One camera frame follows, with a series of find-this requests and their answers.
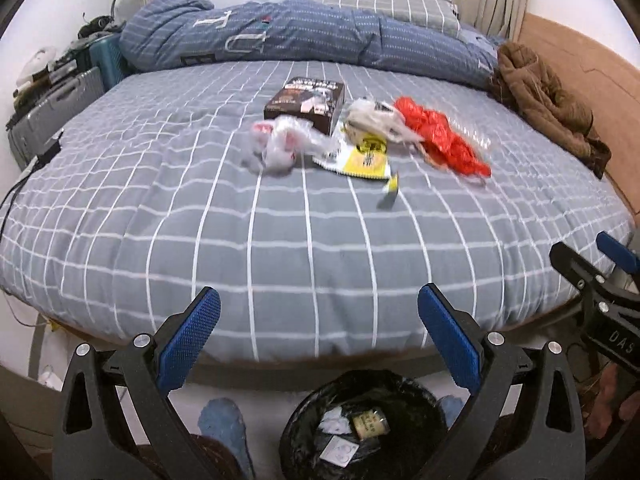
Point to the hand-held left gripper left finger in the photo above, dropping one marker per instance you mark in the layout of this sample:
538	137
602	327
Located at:
192	340

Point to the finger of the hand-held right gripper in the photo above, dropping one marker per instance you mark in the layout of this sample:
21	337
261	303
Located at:
615	247
575	265

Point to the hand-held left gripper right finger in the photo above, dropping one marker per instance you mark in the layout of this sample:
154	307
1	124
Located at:
450	340

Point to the yellow yogurt cup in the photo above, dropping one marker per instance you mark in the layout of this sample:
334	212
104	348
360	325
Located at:
370	424

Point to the white tissue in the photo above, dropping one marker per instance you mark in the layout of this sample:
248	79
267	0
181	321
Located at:
334	421

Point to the black lined trash bin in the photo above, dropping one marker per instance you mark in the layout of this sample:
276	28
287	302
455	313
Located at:
300	435

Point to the white earphone box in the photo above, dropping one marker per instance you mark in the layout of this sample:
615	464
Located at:
340	450

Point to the small yellow wrapper scrap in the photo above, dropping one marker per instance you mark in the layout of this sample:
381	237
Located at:
390	192

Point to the clear bubble wrap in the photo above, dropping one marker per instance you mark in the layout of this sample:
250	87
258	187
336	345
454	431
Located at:
479	132

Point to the brown paper tag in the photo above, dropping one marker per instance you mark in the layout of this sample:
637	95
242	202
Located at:
427	152

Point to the red plastic bag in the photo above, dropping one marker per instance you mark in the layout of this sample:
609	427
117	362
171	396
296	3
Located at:
440	135

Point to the yellow snack packet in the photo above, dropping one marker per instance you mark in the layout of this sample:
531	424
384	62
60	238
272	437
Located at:
360	160

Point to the white red-printed plastic bag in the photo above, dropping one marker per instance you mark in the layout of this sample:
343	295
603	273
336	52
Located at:
280	145

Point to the clear plastic bag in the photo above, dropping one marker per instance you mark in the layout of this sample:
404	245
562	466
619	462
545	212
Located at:
375	120

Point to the dark brown carton box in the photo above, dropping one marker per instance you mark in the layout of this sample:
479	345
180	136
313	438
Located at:
305	102

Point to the person's right hand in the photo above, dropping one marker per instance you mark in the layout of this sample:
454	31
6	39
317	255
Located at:
610	400

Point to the blue slipper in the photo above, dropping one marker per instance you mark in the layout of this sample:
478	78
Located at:
225	425
452	407

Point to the grey checked bed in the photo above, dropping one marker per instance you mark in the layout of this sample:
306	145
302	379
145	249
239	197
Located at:
200	240

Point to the person's left leg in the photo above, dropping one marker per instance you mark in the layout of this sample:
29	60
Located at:
210	460

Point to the wooden headboard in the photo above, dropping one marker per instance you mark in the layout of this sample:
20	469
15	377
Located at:
600	80

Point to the brown fleece jacket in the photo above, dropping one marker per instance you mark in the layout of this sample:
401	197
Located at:
540	95

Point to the silver suitcase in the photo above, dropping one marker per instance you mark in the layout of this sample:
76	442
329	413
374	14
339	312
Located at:
55	105

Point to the teal suitcase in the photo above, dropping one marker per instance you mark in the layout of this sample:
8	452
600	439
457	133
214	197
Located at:
107	60

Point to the white plastic appliance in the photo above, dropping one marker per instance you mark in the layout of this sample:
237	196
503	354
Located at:
40	57

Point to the grey checked pillow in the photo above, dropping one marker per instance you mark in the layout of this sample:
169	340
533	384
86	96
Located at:
390	2

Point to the blue striped duvet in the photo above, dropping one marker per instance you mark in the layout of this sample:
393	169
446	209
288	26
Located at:
300	35

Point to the black gadget pile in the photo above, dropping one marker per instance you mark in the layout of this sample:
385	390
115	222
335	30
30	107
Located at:
97	25

